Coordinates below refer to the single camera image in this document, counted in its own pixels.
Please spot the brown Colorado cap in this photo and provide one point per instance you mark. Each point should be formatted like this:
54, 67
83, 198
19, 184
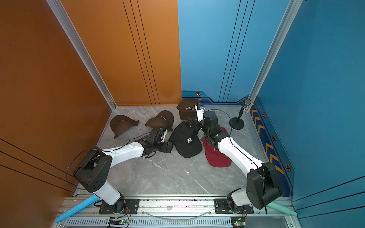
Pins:
187, 108

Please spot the right circuit board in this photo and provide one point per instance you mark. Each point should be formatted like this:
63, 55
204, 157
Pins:
238, 222

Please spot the blue foam handle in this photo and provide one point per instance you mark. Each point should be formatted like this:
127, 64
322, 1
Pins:
77, 208

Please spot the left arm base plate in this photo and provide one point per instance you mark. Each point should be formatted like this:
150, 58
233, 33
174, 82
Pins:
122, 206

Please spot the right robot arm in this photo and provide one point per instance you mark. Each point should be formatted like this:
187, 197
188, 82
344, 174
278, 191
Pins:
263, 185

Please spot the left circuit board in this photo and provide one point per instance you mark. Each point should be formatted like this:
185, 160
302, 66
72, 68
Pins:
116, 222

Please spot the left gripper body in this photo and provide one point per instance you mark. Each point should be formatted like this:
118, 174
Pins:
162, 147

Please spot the circuit board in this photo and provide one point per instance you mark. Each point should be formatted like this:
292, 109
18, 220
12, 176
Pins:
238, 222
116, 222

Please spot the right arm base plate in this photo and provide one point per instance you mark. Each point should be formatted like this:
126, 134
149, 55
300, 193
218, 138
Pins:
227, 206

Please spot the black microphone stand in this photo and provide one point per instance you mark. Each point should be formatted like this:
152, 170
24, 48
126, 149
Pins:
237, 123

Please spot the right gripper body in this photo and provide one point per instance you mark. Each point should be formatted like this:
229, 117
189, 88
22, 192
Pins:
201, 126

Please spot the green foam handle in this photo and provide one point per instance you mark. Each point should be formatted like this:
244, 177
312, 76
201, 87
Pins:
281, 208

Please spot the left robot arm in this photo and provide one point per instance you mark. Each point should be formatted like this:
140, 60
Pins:
93, 170

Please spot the black R cap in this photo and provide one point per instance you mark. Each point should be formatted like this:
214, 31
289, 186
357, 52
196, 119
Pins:
186, 140

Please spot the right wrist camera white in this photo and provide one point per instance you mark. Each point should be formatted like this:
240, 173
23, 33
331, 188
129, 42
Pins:
200, 109

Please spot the aluminium front rail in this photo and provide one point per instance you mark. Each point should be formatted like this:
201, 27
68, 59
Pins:
173, 211

